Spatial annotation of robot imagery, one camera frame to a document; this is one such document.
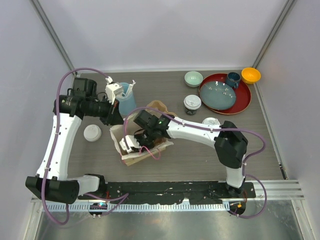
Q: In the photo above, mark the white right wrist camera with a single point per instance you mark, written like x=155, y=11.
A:
x=129, y=144

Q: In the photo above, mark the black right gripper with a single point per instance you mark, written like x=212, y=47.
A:
x=137, y=136

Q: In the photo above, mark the orange bowl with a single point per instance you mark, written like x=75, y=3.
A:
x=250, y=75

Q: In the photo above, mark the single white cup lid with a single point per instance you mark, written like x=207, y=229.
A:
x=192, y=102

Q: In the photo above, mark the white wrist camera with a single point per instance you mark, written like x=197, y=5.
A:
x=129, y=144
x=112, y=89

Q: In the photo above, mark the dark blue ceramic plate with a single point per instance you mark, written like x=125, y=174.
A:
x=217, y=95

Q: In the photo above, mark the red round tray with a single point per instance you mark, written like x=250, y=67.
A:
x=243, y=95

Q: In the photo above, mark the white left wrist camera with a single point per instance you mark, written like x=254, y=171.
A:
x=112, y=89

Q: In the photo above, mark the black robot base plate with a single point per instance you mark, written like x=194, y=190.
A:
x=174, y=192

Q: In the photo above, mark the pink kraft paper bag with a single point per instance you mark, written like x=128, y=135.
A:
x=116, y=133

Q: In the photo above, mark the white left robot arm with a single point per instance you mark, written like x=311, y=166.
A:
x=51, y=180

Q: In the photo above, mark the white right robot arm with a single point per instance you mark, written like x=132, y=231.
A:
x=229, y=144

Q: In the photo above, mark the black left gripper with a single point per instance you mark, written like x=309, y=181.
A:
x=113, y=116

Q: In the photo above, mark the light blue straw cup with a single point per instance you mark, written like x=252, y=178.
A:
x=127, y=104

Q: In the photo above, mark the mint green ceramic bowl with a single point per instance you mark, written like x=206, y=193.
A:
x=193, y=79

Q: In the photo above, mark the dark blue ceramic mug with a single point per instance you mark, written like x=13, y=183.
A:
x=233, y=80

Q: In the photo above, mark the brown cardboard cup carrier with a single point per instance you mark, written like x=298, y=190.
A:
x=159, y=105

